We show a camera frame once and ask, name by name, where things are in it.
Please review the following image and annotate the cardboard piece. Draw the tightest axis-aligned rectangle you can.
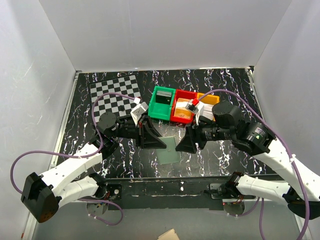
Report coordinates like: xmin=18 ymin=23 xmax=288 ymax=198
xmin=158 ymin=228 xmax=180 ymax=240

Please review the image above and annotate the mint green card holder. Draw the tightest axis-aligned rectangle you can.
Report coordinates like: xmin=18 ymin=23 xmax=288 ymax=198
xmin=155 ymin=136 xmax=181 ymax=165

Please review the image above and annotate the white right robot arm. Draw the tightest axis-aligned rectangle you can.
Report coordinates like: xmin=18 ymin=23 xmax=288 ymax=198
xmin=175 ymin=99 xmax=320 ymax=220

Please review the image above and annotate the black mounting base rail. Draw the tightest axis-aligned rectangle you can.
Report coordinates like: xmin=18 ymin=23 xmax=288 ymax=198
xmin=77 ymin=174 xmax=253 ymax=211

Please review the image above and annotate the black cards stack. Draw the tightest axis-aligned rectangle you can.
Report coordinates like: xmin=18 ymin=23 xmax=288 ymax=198
xmin=155 ymin=90 xmax=173 ymax=105

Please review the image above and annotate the red plastic bin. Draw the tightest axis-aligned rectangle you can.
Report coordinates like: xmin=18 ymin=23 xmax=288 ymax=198
xmin=170 ymin=89 xmax=197 ymax=124

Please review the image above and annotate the orange plastic bin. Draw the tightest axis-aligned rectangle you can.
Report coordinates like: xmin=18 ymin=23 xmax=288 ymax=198
xmin=200 ymin=94 xmax=220 ymax=105

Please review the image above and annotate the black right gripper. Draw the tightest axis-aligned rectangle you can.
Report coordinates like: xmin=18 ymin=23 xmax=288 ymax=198
xmin=175 ymin=114 xmax=234 ymax=154

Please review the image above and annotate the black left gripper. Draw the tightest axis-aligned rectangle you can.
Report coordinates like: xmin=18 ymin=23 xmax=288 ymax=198
xmin=111 ymin=116 xmax=168 ymax=150

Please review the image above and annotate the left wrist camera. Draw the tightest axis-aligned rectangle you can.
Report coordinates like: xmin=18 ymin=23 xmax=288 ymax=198
xmin=130 ymin=97 xmax=149 ymax=126

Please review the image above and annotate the orange white cards stack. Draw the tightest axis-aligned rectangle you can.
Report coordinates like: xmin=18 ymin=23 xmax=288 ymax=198
xmin=173 ymin=98 xmax=192 ymax=119

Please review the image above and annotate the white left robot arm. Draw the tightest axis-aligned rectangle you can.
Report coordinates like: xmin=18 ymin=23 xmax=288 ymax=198
xmin=21 ymin=111 xmax=167 ymax=223

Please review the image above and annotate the black grey chessboard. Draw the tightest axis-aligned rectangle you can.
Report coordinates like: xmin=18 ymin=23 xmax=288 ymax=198
xmin=89 ymin=75 xmax=141 ymax=122

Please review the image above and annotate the green plastic bin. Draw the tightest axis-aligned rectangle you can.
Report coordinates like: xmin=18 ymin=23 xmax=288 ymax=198
xmin=148 ymin=86 xmax=176 ymax=121

